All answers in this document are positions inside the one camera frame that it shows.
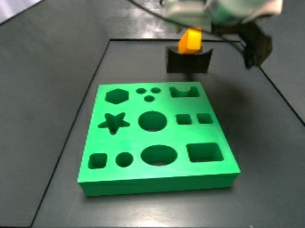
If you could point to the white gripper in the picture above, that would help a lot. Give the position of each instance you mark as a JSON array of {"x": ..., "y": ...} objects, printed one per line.
[{"x": 199, "y": 13}]

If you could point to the green shape sorter board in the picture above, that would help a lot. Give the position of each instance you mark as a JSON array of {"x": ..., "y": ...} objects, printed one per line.
[{"x": 153, "y": 141}]

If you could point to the black curved fixture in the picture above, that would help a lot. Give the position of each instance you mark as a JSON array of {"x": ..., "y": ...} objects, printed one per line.
[{"x": 187, "y": 63}]

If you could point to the yellow rectangular block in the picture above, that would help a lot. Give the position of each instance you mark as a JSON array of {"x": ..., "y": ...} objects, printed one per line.
[{"x": 190, "y": 42}]

